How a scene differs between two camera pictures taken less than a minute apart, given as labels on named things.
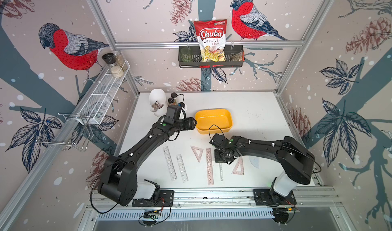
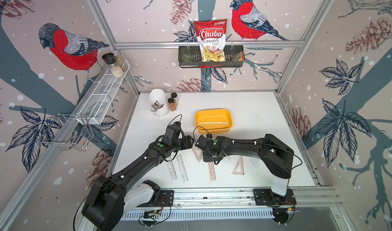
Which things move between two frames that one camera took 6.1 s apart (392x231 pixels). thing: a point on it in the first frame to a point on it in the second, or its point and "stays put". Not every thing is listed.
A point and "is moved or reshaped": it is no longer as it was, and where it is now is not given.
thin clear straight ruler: x=221 y=174 to x=213 y=122
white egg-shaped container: x=157 y=100 stays put
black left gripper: x=190 y=123 to x=188 y=143
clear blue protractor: x=255 y=161 stays put
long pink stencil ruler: x=210 y=167 is moved or reshaped
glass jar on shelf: x=120 y=61 stays put
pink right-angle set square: x=239 y=168 stays put
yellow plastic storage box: x=212 y=121 stays put
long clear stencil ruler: x=170 y=163 stays put
